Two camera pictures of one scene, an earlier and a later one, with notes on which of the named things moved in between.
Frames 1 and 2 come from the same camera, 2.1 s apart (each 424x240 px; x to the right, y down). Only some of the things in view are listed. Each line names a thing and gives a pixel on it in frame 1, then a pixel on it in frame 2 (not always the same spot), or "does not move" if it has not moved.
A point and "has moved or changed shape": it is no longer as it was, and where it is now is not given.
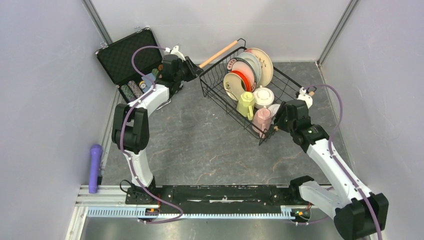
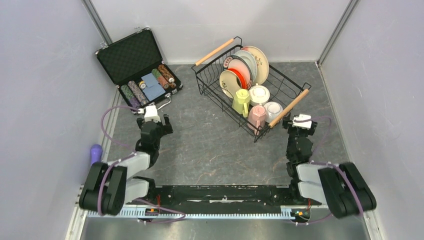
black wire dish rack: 246,89 does not move
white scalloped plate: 252,57 has moved or changed shape
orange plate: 246,82 has moved or changed shape
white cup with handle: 263,97 has moved or changed shape
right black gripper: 281,112 → 286,120
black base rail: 261,199 does not move
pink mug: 262,121 has moved or changed shape
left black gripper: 193,70 → 168,128
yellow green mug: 245,104 has moved or changed shape
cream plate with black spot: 232,85 has moved or changed shape
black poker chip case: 116,58 does not move
